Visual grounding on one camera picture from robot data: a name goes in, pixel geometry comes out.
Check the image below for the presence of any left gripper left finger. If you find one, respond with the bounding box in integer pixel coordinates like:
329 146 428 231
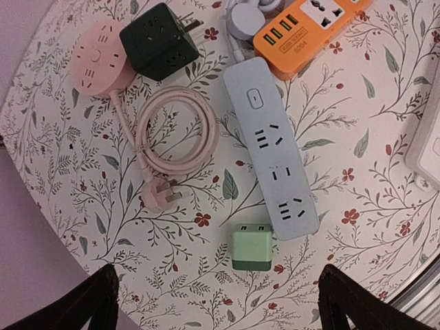
6 264 119 330

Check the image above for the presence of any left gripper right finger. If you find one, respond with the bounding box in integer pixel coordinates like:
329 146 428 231
318 264 439 329

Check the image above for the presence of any white multicolour power strip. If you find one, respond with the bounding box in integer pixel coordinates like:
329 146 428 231
405 64 439 192

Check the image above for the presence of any green plug adapter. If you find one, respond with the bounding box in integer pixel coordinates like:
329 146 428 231
230 223 273 272

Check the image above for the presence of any floral table mat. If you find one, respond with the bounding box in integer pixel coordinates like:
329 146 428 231
1 1 439 329

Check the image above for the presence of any light blue power strip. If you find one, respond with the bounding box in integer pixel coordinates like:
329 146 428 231
221 0 320 241

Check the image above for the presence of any pink round power strip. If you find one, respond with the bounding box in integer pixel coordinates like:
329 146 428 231
69 19 218 212

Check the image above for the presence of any dark green cube socket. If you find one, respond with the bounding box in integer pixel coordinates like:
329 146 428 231
120 3 203 81

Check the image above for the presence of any orange power strip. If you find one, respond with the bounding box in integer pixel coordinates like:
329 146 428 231
253 0 373 80

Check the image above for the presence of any front aluminium rail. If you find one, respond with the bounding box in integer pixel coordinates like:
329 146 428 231
389 262 439 318

